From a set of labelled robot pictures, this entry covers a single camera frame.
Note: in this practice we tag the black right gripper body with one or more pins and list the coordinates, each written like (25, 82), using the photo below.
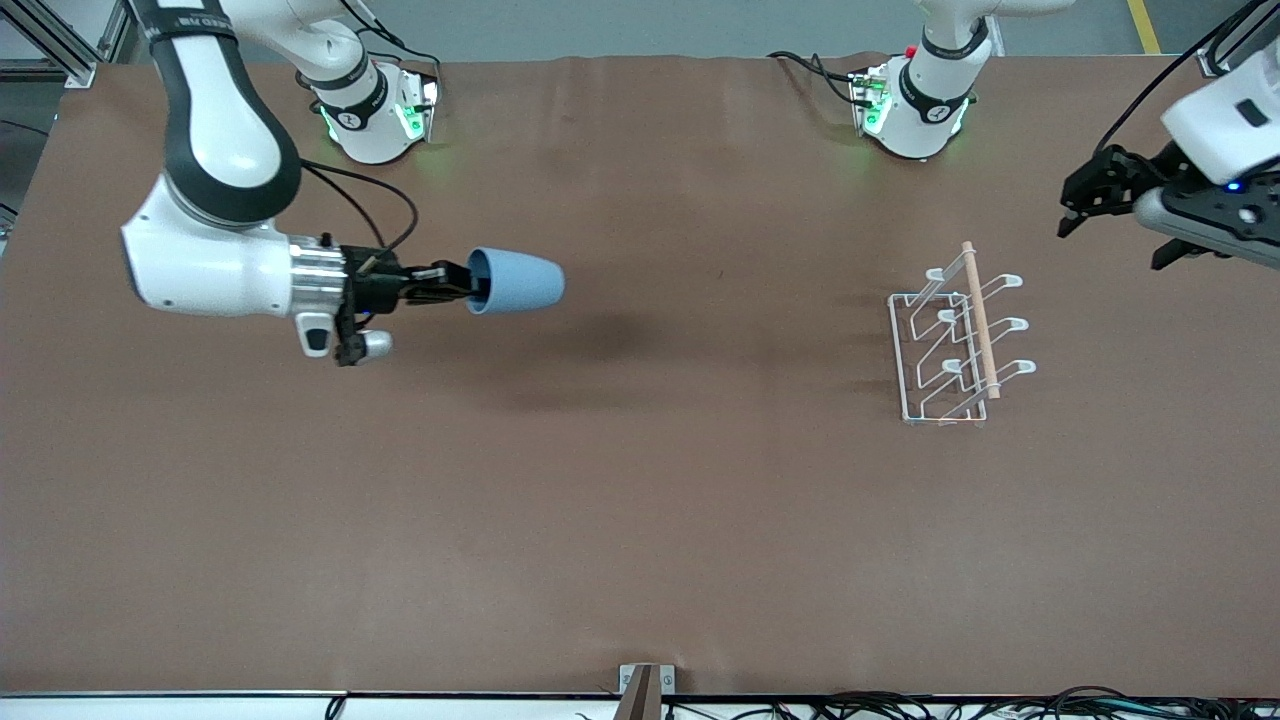
(378, 287)

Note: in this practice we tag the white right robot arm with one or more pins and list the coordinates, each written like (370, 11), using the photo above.
(210, 130)

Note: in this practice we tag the blue plastic cup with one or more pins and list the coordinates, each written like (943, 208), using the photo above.
(520, 282)

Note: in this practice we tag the small metal bracket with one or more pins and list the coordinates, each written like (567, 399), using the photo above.
(668, 678)

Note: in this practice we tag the brown table cover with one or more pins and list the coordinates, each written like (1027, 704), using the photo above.
(640, 500)

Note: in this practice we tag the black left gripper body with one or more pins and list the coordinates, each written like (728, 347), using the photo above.
(1118, 178)

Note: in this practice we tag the aluminium frame profile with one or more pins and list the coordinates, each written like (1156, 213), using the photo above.
(1212, 65)
(60, 50)

